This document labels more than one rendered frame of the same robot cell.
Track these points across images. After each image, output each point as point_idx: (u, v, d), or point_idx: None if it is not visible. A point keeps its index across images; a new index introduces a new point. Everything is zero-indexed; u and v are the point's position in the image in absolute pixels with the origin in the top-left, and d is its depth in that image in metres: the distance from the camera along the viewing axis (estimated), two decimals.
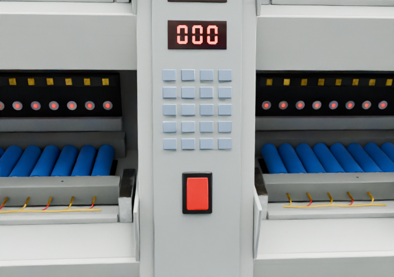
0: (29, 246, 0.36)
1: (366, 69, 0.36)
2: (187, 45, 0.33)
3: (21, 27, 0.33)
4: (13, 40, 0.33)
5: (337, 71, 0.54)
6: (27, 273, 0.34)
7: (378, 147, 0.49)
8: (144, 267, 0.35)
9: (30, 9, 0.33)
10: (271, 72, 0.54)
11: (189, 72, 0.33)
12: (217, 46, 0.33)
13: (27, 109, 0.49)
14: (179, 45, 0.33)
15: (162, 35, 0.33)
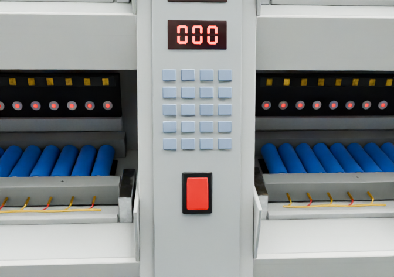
0: (29, 246, 0.36)
1: (366, 69, 0.36)
2: (187, 45, 0.33)
3: (21, 27, 0.33)
4: (13, 40, 0.33)
5: (337, 71, 0.54)
6: (27, 273, 0.34)
7: (378, 147, 0.49)
8: (144, 267, 0.35)
9: (30, 9, 0.33)
10: (271, 72, 0.54)
11: (189, 72, 0.33)
12: (217, 46, 0.33)
13: (27, 109, 0.49)
14: (179, 45, 0.33)
15: (162, 35, 0.33)
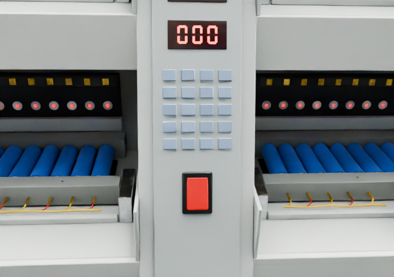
0: (29, 246, 0.36)
1: (366, 69, 0.36)
2: (187, 45, 0.33)
3: (21, 27, 0.33)
4: (13, 40, 0.33)
5: (337, 71, 0.54)
6: (27, 273, 0.34)
7: (378, 147, 0.49)
8: (144, 267, 0.35)
9: (30, 9, 0.33)
10: (271, 72, 0.54)
11: (189, 72, 0.33)
12: (217, 46, 0.33)
13: (27, 109, 0.49)
14: (179, 45, 0.33)
15: (162, 35, 0.33)
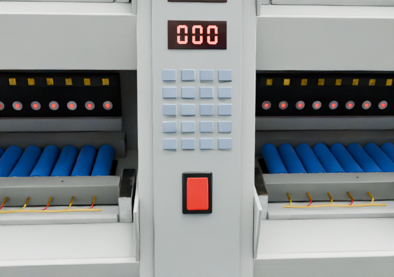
0: (29, 246, 0.36)
1: (366, 69, 0.36)
2: (187, 45, 0.33)
3: (21, 27, 0.33)
4: (13, 40, 0.33)
5: (337, 71, 0.54)
6: (27, 273, 0.34)
7: (378, 147, 0.49)
8: (144, 267, 0.35)
9: (30, 9, 0.33)
10: (271, 72, 0.54)
11: (189, 72, 0.33)
12: (217, 46, 0.33)
13: (27, 109, 0.49)
14: (179, 45, 0.33)
15: (162, 35, 0.33)
